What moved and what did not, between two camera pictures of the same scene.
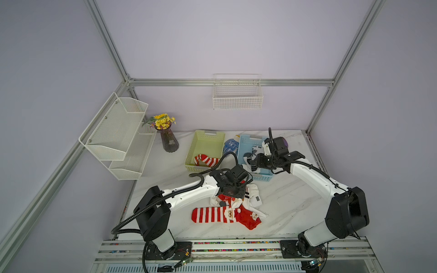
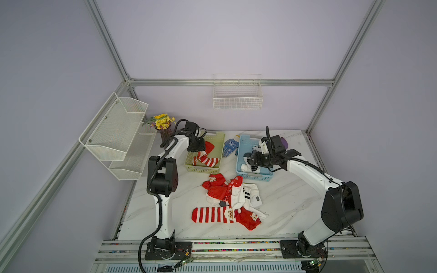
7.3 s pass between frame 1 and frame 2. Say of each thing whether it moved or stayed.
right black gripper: stayed
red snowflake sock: moved
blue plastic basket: stayed
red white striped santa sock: stayed
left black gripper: moved
